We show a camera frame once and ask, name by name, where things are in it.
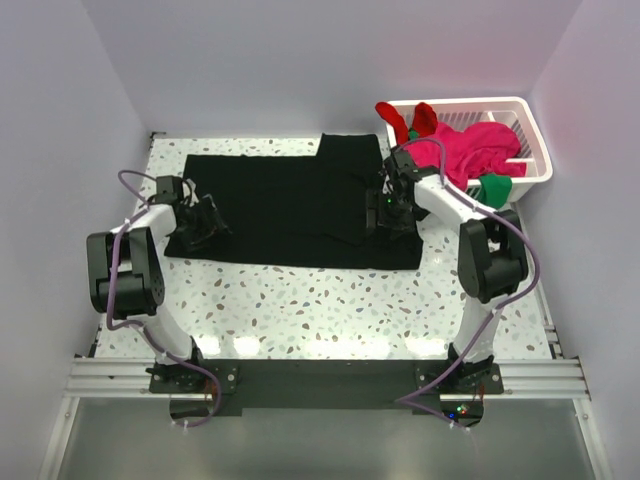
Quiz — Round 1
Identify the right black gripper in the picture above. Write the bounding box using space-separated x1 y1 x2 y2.
366 189 414 241

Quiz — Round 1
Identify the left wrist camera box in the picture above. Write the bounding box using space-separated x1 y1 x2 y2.
151 175 193 206

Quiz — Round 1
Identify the red garment in basket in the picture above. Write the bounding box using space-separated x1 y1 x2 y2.
375 101 439 146

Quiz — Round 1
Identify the pink t-shirt in basket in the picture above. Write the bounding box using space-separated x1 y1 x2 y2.
429 122 527 190

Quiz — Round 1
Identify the green garment in basket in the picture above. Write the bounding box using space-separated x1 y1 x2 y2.
405 137 515 209

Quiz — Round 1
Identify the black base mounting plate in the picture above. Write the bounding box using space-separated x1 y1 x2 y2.
149 357 504 417

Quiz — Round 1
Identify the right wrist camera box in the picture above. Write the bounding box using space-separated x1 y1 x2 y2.
383 149 418 190

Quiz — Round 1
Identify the white plastic laundry basket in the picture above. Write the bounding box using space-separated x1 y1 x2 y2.
389 96 553 203

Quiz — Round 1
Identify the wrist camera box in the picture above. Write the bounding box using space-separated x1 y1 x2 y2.
151 175 193 206
383 149 418 190

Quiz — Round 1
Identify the black t-shirt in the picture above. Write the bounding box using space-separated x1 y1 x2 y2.
164 134 423 271

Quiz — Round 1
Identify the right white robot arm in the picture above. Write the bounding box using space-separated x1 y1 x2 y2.
365 174 529 396

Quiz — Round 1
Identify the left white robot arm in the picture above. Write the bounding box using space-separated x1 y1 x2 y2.
86 195 229 396

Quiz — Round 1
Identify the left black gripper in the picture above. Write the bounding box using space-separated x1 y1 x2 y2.
178 195 230 251

